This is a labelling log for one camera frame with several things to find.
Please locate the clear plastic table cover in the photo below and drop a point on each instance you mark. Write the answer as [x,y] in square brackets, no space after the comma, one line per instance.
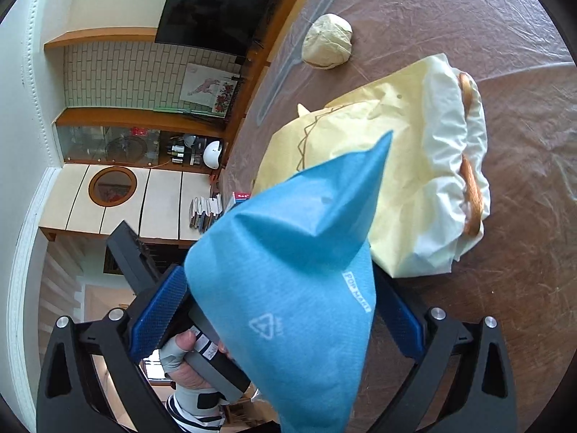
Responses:
[496,279]

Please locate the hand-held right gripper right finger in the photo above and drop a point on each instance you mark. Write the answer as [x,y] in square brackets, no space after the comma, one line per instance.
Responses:
[403,324]

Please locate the blue nonwoven bag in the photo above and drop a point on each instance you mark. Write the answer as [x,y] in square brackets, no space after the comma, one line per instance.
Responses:
[288,279]

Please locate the stack of books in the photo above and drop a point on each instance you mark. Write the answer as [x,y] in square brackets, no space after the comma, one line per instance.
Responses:
[205,214]

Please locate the floral picture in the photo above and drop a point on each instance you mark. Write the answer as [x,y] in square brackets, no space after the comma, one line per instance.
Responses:
[225,97]

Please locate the black flat screen television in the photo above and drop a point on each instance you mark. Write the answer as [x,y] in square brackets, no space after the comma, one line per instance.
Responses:
[216,9]

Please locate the white helmet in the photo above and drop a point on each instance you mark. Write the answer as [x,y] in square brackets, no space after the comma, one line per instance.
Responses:
[213,153]

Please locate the row of small bottles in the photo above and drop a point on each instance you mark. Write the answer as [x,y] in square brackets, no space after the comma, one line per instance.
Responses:
[182,154]

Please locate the giraffe picture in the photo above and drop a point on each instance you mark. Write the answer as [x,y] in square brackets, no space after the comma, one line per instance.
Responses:
[200,85]

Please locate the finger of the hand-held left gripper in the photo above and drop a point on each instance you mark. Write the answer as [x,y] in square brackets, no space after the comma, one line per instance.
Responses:
[130,252]

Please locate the person's left forearm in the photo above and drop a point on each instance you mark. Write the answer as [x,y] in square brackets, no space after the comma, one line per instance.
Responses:
[194,419]

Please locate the electric fan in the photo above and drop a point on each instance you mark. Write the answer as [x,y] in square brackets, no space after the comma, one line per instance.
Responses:
[128,149]

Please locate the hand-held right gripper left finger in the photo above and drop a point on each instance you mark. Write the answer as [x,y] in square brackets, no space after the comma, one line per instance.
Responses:
[157,320]

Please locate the grey helmet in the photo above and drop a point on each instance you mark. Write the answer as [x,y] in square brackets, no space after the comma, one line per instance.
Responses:
[193,140]

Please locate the person's left hand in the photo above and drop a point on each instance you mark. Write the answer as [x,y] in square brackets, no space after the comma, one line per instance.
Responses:
[173,356]

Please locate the round wooden wall frame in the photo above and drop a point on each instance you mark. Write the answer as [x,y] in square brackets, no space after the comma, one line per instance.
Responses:
[112,186]

